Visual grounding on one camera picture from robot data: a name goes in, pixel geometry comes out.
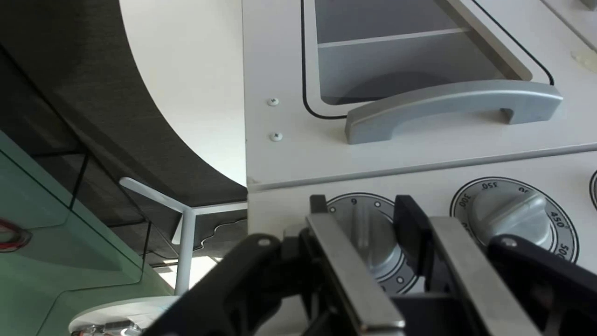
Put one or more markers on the white oven door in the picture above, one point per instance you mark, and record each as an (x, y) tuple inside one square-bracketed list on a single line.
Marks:
[(279, 62)]

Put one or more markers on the silver stove knob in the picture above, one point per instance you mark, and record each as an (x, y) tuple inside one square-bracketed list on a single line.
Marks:
[(509, 208), (593, 189), (373, 239)]

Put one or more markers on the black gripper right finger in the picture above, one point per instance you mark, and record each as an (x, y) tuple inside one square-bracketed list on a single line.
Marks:
[(472, 273)]

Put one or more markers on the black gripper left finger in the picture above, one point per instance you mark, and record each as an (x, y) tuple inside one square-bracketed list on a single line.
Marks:
[(347, 273)]

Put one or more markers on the white toy kitchen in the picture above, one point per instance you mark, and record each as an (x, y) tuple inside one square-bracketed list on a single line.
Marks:
[(279, 206)]

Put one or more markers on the white pedestal side table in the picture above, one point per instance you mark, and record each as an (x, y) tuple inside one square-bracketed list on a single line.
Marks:
[(184, 249)]

